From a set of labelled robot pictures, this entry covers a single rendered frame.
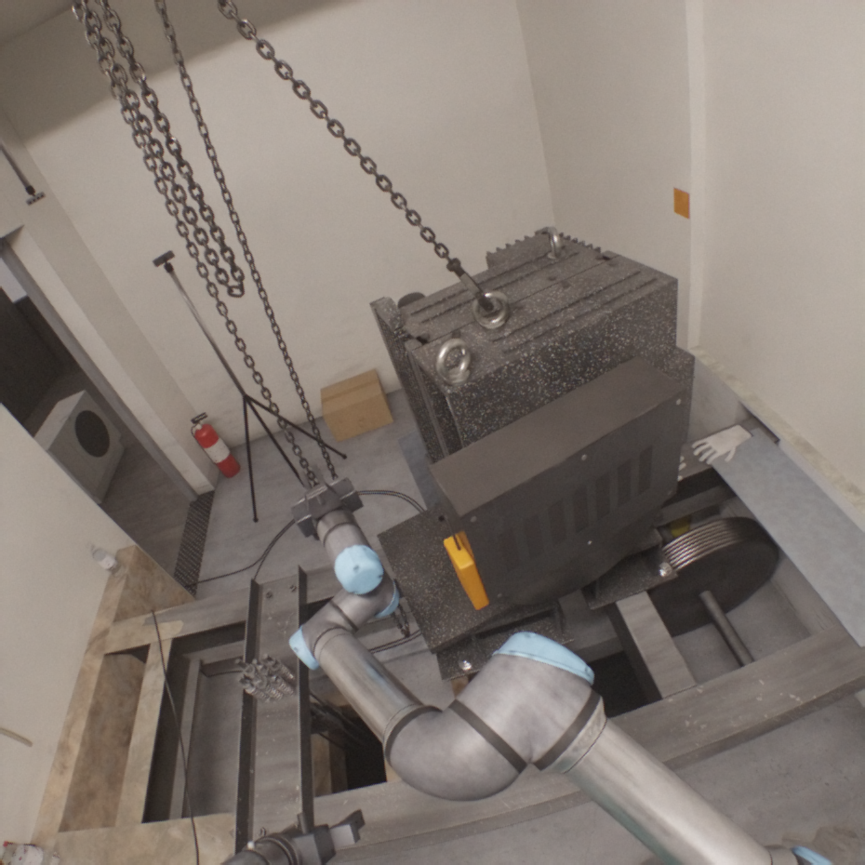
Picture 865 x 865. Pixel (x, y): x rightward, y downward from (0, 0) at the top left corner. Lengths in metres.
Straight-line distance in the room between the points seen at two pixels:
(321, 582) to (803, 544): 1.59
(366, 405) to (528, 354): 2.50
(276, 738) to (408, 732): 1.05
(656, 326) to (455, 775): 0.80
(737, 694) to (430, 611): 0.83
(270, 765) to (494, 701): 1.14
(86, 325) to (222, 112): 1.41
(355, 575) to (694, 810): 0.55
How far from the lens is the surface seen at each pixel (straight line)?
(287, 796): 1.63
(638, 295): 0.95
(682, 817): 0.69
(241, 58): 3.04
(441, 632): 1.34
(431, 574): 1.43
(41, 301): 3.15
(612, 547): 1.13
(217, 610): 2.05
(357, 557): 0.83
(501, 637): 1.55
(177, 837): 1.81
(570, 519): 0.93
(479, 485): 0.79
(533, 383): 0.86
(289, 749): 1.66
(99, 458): 4.68
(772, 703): 1.54
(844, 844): 2.21
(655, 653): 1.53
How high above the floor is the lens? 2.08
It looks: 37 degrees down
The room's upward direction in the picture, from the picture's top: 21 degrees counter-clockwise
